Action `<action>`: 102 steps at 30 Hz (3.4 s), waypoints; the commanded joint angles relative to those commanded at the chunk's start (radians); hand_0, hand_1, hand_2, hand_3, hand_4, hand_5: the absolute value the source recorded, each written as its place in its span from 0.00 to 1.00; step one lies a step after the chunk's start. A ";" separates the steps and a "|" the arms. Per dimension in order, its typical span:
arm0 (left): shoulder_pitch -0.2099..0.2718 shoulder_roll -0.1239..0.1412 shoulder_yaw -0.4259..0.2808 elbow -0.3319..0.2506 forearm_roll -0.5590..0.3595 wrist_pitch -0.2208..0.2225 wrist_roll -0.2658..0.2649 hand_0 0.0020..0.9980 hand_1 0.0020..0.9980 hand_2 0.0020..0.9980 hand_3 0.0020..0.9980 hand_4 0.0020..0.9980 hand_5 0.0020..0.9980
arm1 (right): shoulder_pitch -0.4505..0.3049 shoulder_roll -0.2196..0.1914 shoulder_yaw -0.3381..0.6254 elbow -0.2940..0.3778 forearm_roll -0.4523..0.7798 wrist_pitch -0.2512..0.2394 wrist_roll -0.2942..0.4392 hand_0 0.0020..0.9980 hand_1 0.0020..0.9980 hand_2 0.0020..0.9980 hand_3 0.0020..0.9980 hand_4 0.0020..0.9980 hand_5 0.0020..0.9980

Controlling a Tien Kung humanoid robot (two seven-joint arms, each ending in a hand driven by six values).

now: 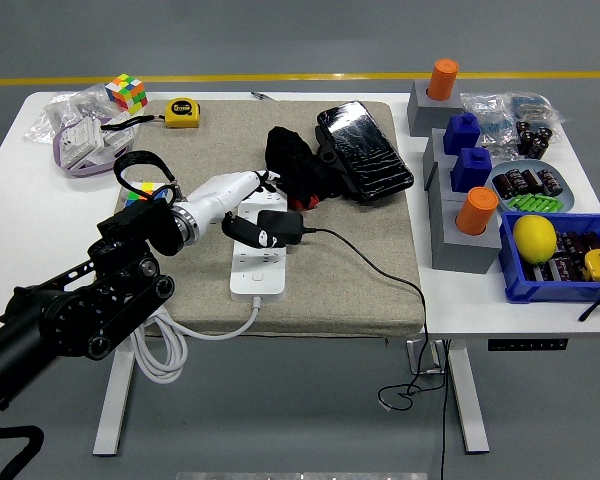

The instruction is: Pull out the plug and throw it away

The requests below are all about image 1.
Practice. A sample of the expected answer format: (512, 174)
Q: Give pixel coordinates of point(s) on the large white switch panel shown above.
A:
(80, 140)

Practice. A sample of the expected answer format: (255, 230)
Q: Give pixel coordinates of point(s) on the dark brown capacitor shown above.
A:
(532, 179)
(543, 136)
(525, 129)
(565, 267)
(539, 150)
(505, 184)
(519, 180)
(570, 242)
(592, 241)
(526, 145)
(550, 181)
(535, 272)

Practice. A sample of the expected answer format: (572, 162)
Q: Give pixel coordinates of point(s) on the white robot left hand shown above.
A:
(215, 197)

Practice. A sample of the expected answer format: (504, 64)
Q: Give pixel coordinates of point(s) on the grey-brown fabric mat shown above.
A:
(330, 280)

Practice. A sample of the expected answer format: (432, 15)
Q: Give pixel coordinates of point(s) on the black table control panel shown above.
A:
(527, 345)

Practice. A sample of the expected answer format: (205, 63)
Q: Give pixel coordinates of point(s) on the metal bracket under table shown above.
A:
(417, 357)

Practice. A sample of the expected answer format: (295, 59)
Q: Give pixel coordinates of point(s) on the black clamp holder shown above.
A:
(326, 150)

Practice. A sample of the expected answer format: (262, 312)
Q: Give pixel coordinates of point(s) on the black shiny wrapped box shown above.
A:
(370, 150)

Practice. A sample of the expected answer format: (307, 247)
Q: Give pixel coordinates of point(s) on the white table leg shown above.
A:
(112, 405)
(470, 405)

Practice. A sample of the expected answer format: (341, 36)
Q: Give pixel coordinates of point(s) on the blue block with knob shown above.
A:
(471, 170)
(461, 134)

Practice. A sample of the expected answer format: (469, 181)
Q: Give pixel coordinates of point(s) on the silver pen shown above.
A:
(260, 95)

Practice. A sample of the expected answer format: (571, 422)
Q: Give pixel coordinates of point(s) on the small white switch panel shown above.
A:
(117, 139)

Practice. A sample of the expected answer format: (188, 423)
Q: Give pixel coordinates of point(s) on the orange cylinder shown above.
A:
(442, 80)
(476, 210)

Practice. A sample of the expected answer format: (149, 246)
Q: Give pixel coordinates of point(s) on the clear bag of white parts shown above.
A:
(60, 107)

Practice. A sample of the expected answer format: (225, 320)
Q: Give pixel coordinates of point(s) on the yellow lemon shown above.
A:
(534, 239)

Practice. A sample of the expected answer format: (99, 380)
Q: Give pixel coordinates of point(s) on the black crumpled cloth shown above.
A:
(290, 155)

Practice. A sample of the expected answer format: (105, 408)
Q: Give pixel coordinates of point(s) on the blue plastic bin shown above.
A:
(555, 292)

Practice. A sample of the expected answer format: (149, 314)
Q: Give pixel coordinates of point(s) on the red object under cloth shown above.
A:
(310, 201)

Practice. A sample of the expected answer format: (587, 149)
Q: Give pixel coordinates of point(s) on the small colourful puzzle cube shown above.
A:
(147, 190)

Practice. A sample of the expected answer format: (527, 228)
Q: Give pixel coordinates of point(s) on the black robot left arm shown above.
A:
(80, 300)

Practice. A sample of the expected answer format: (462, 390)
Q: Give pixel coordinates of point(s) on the green battery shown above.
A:
(530, 202)
(516, 203)
(542, 202)
(555, 203)

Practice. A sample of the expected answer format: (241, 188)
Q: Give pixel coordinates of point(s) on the large colourful puzzle cube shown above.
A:
(125, 92)

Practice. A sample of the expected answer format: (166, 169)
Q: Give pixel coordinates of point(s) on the large grey block with socket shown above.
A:
(460, 252)

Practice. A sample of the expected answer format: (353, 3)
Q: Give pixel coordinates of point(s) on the grey-blue oval plate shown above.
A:
(569, 197)

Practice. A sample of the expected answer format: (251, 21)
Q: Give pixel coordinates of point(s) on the clear bag of small parts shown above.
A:
(485, 112)

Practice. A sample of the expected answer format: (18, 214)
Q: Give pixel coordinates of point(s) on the clear bag of blue parts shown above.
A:
(532, 106)

